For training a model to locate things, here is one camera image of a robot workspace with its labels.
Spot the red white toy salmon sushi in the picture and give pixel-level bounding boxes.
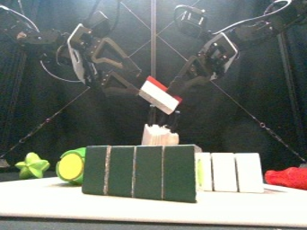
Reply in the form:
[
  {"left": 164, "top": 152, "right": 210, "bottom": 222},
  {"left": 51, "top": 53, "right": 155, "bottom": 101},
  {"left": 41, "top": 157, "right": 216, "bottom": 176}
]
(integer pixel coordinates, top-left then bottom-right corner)
[{"left": 138, "top": 75, "right": 184, "bottom": 116}]

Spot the dark green toy sushi block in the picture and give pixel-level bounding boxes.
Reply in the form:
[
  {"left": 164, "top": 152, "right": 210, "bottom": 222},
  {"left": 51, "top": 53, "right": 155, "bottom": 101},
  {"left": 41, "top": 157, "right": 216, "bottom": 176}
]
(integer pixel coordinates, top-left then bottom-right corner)
[
  {"left": 160, "top": 144, "right": 200, "bottom": 204},
  {"left": 107, "top": 146, "right": 136, "bottom": 199},
  {"left": 80, "top": 145, "right": 111, "bottom": 196},
  {"left": 132, "top": 145, "right": 166, "bottom": 201}
]

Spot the black toy stick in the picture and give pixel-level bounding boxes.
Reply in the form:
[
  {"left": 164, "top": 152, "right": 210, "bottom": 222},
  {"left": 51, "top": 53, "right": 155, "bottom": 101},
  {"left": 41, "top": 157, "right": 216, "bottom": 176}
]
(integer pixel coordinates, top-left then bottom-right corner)
[
  {"left": 170, "top": 110, "right": 183, "bottom": 133},
  {"left": 147, "top": 104, "right": 159, "bottom": 127}
]

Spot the white toy holder block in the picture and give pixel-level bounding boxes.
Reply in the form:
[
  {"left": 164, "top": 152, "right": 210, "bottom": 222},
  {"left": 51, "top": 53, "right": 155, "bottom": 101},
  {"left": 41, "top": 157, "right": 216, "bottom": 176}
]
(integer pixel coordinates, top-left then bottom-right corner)
[{"left": 140, "top": 123, "right": 182, "bottom": 147}]

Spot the white toy rice block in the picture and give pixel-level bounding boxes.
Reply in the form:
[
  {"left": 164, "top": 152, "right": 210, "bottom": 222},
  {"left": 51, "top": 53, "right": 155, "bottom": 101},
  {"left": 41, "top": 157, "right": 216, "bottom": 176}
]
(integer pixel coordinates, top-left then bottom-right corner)
[
  {"left": 210, "top": 152, "right": 240, "bottom": 193},
  {"left": 195, "top": 152, "right": 215, "bottom": 192},
  {"left": 234, "top": 152, "right": 266, "bottom": 194}
]

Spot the green yellow toy cucumber roll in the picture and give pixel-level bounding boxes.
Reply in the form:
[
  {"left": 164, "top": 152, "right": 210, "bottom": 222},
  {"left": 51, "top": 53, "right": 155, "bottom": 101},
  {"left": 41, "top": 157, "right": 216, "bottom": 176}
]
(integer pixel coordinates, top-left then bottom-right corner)
[{"left": 55, "top": 146, "right": 88, "bottom": 186}]

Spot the green toy star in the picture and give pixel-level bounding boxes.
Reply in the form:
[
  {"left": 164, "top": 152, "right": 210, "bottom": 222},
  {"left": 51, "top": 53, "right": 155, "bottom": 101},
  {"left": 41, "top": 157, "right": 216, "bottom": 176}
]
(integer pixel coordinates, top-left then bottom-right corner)
[{"left": 15, "top": 151, "right": 52, "bottom": 180}]

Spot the red cloth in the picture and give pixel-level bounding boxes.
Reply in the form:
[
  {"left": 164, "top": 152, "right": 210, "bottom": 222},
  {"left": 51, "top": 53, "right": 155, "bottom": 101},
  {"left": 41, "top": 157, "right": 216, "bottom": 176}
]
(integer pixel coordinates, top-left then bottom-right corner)
[{"left": 264, "top": 166, "right": 307, "bottom": 191}]

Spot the white cutting board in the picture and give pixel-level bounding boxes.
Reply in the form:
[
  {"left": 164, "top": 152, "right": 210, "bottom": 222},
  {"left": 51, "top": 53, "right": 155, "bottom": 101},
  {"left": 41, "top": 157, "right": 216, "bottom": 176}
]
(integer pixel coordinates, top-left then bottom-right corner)
[{"left": 0, "top": 175, "right": 307, "bottom": 229}]

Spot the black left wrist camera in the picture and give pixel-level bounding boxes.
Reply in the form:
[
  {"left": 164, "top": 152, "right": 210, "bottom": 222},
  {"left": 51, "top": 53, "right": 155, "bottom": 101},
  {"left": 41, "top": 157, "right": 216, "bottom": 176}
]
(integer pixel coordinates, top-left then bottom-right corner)
[{"left": 84, "top": 11, "right": 112, "bottom": 38}]

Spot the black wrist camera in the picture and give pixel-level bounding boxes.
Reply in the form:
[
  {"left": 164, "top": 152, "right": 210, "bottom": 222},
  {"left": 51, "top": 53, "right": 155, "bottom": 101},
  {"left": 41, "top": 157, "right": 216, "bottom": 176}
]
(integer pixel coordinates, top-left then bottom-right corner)
[
  {"left": 172, "top": 4, "right": 210, "bottom": 40},
  {"left": 84, "top": 11, "right": 112, "bottom": 38}
]

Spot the vertical metal frame pole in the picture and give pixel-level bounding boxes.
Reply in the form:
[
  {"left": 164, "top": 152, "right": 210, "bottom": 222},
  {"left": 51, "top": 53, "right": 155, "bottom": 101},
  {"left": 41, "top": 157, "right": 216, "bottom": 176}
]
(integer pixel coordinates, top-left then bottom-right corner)
[{"left": 150, "top": 0, "right": 158, "bottom": 79}]

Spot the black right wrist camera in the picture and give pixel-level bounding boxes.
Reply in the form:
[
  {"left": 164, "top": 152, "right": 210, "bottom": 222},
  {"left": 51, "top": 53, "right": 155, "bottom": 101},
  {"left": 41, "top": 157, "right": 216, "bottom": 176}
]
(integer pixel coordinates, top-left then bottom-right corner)
[{"left": 172, "top": 4, "right": 210, "bottom": 40}]

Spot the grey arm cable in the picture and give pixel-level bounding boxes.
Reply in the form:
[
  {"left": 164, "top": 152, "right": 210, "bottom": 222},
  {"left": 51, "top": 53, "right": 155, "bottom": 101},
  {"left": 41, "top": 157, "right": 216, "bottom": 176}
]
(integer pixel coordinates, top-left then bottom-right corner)
[{"left": 223, "top": 0, "right": 294, "bottom": 34}]

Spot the diagonal frame brace rod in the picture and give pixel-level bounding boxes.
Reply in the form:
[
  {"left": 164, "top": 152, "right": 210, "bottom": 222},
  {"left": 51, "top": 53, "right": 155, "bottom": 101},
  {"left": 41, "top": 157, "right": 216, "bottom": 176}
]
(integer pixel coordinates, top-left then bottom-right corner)
[
  {"left": 0, "top": 87, "right": 92, "bottom": 160},
  {"left": 210, "top": 81, "right": 307, "bottom": 164}
]

